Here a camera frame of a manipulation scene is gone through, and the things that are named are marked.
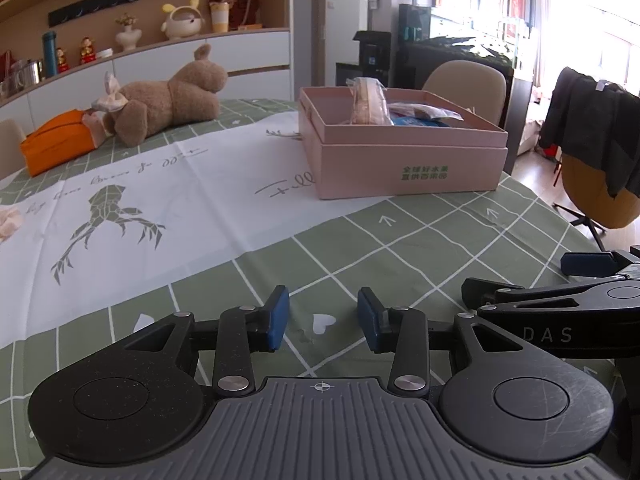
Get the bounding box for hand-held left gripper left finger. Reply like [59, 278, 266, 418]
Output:
[122, 285, 291, 397]

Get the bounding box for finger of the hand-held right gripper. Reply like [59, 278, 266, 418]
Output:
[461, 276, 640, 319]
[560, 246, 640, 277]

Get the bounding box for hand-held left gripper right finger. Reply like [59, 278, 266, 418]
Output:
[356, 286, 526, 397]

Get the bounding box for pink cardboard box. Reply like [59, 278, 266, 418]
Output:
[298, 86, 509, 202]

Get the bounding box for blue seaweed packet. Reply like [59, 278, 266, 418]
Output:
[389, 102, 466, 128]

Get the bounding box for clear corn cob packet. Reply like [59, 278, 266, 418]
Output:
[345, 77, 393, 126]

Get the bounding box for orange chair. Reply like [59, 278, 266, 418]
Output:
[555, 152, 640, 251]

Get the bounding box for white printed table runner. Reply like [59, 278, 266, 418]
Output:
[0, 109, 396, 351]

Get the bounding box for beige chair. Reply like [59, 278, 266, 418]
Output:
[0, 119, 27, 181]
[421, 60, 507, 128]

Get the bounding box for brown teddy plush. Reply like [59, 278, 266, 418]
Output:
[92, 44, 229, 148]

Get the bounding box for black water dispenser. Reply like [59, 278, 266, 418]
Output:
[336, 31, 393, 88]

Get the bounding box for glass fish tank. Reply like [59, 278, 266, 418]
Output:
[397, 0, 536, 86]

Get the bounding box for white sideboard cabinet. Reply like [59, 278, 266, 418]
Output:
[0, 27, 293, 111]

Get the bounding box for orange pouch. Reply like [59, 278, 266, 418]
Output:
[20, 109, 101, 177]

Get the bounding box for white gift bag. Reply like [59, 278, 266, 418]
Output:
[0, 207, 23, 246]

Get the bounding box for yellow white cup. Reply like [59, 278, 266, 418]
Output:
[209, 1, 231, 33]

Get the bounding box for white bunny ceramic pot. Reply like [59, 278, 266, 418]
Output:
[161, 0, 207, 41]

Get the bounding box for brown plush ornament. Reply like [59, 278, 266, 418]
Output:
[220, 0, 261, 31]

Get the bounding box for white flower vase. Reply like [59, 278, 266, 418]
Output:
[115, 12, 142, 52]

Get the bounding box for blue thermos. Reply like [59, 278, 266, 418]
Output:
[41, 31, 57, 78]

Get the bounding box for steel mug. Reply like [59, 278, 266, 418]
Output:
[10, 59, 43, 91]

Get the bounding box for black hook rail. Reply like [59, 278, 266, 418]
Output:
[48, 0, 139, 26]

